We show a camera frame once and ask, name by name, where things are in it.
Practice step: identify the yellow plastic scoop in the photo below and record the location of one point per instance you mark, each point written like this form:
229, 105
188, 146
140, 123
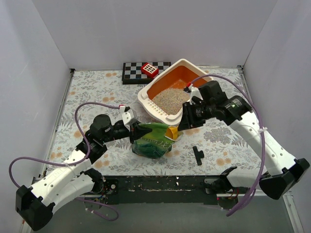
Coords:
172, 133

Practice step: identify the green litter bag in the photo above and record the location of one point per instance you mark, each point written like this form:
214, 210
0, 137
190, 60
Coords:
155, 144

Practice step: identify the red white grid block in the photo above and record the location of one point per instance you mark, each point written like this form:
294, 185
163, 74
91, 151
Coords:
149, 70

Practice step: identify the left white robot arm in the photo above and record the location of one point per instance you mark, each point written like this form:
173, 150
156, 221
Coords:
37, 204

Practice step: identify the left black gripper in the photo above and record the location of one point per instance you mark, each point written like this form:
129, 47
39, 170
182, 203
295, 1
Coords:
132, 133

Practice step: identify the black white checkerboard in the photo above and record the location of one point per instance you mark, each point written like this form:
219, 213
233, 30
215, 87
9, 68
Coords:
131, 72

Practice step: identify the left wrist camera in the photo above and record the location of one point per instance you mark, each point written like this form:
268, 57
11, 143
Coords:
129, 118

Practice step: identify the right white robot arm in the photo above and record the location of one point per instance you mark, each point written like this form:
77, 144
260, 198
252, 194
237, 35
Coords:
281, 170

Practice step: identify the floral tablecloth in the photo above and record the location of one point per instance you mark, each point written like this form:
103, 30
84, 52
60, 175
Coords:
99, 92

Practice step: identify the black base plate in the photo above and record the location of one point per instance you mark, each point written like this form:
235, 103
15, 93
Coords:
162, 189

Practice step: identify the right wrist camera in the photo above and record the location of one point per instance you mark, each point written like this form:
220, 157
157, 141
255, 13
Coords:
195, 95

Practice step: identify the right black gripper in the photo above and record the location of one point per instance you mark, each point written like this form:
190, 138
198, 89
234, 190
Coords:
190, 116

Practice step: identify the black bag clip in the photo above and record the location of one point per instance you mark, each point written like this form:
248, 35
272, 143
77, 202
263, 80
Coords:
199, 155

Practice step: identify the cat litter pile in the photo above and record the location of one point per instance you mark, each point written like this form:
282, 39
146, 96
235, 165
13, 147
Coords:
171, 100

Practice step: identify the white orange litter box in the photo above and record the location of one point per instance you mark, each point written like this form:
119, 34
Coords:
178, 75

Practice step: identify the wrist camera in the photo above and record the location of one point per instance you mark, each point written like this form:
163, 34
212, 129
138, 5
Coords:
195, 95
129, 118

